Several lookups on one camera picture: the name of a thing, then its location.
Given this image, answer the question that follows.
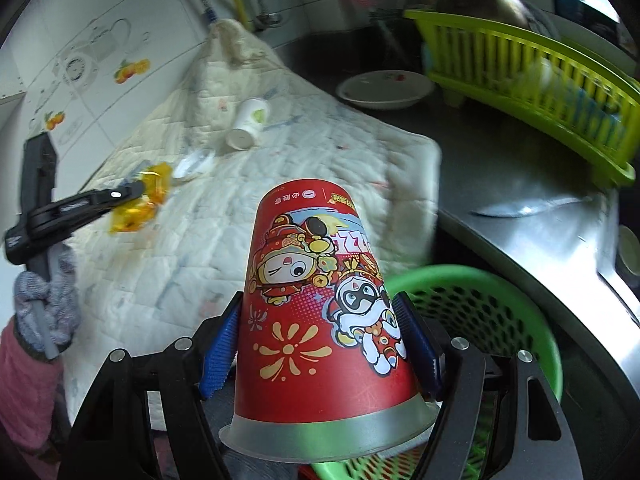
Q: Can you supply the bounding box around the yellow candy wrapper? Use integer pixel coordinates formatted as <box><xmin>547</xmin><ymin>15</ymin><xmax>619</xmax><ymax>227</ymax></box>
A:
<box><xmin>110</xmin><ymin>162</ymin><xmax>172</xmax><ymax>233</ymax></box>

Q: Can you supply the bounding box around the white plastic cup lid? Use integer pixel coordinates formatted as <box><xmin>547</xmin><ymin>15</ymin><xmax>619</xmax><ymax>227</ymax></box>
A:
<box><xmin>172</xmin><ymin>150</ymin><xmax>216</xmax><ymax>183</ymax></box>

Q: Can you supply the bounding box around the red cartoon paper cup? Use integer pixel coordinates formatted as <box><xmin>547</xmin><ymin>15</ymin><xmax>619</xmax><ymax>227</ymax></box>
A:
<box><xmin>219</xmin><ymin>179</ymin><xmax>435</xmax><ymax>464</ymax></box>

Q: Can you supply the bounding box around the white paper cup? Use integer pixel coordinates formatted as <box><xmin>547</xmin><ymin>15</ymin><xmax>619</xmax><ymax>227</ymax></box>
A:
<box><xmin>226</xmin><ymin>98</ymin><xmax>270</xmax><ymax>151</ymax></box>

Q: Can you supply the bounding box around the pink sleeve forearm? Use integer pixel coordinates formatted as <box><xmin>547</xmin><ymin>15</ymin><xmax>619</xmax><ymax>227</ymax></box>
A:
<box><xmin>1</xmin><ymin>318</ymin><xmax>63</xmax><ymax>455</ymax></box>

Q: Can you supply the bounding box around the green perforated trash basket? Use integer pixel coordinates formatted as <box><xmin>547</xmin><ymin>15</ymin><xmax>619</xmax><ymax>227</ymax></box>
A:
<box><xmin>310</xmin><ymin>264</ymin><xmax>563</xmax><ymax>479</ymax></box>

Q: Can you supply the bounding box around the steel kitchen knife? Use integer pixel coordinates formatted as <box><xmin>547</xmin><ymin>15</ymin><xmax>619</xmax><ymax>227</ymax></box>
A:
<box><xmin>472</xmin><ymin>195</ymin><xmax>592</xmax><ymax>219</ymax></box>

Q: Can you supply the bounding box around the grey knit gloved hand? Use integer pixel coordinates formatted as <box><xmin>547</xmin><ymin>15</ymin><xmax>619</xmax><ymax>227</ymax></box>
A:
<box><xmin>13</xmin><ymin>243</ymin><xmax>81</xmax><ymax>361</ymax></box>

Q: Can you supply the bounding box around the white quilted blanket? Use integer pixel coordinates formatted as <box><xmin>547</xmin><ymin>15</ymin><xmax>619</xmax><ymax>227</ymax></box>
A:
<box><xmin>63</xmin><ymin>20</ymin><xmax>440</xmax><ymax>416</ymax></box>

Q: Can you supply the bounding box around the lime green dish rack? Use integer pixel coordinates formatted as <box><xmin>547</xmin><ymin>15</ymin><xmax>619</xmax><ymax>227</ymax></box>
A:
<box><xmin>404</xmin><ymin>9</ymin><xmax>639</xmax><ymax>188</ymax></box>

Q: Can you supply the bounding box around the white ceramic plate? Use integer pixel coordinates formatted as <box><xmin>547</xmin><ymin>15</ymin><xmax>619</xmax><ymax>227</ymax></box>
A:
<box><xmin>336</xmin><ymin>70</ymin><xmax>435</xmax><ymax>110</ymax></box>

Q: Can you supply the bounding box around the dark metal pot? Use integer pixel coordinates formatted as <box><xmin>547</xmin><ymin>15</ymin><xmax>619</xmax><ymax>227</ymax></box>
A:
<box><xmin>435</xmin><ymin>0</ymin><xmax>530</xmax><ymax>29</ymax></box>

